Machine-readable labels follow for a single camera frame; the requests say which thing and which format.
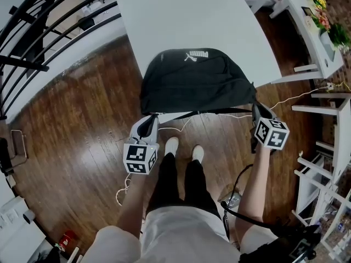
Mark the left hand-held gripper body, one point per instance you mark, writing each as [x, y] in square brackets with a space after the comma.
[137, 157]

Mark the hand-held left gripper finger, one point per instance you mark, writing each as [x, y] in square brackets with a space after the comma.
[152, 127]
[140, 130]

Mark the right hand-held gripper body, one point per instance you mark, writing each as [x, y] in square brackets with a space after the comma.
[274, 136]

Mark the black Puma bag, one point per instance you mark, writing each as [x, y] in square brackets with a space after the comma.
[192, 81]

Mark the person's left forearm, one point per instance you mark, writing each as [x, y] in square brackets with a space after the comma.
[133, 204]

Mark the person's right forearm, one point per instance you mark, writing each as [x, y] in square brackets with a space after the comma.
[253, 190]

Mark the person's left white shoe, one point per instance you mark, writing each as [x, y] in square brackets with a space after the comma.
[171, 145]

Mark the person's white shoe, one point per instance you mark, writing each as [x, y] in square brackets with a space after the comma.
[198, 153]
[171, 145]

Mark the person's right white shoe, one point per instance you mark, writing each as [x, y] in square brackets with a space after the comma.
[198, 153]

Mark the person's black trousers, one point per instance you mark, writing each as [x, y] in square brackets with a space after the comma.
[192, 185]

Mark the white shelf rack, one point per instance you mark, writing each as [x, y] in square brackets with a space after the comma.
[315, 190]

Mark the white long narrow table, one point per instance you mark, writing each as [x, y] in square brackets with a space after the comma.
[342, 125]

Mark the white table with plants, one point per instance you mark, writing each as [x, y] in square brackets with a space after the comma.
[304, 42]

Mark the person's white shirt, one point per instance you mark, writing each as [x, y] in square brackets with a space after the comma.
[181, 237]

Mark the red fire extinguisher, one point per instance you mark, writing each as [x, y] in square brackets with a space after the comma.
[67, 240]

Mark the green potted plant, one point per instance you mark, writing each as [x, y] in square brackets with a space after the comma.
[339, 35]

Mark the black equipment bag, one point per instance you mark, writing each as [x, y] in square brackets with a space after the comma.
[282, 245]

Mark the pink flower pot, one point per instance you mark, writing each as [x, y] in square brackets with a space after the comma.
[323, 19]

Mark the white square table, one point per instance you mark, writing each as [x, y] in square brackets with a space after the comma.
[192, 15]

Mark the yellow flower pot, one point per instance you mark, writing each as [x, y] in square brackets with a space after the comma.
[318, 0]

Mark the black metal railing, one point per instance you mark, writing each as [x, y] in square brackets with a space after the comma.
[41, 37]

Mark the white low cabinet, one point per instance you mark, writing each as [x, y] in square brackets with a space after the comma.
[16, 237]

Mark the white wall plug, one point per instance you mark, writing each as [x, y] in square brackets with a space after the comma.
[330, 86]

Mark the small black picture frame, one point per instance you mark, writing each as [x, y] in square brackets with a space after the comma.
[307, 11]

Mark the white cylinder camera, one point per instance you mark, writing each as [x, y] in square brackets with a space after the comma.
[28, 216]

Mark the black metal-frame chair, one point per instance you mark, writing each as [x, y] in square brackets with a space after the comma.
[8, 155]

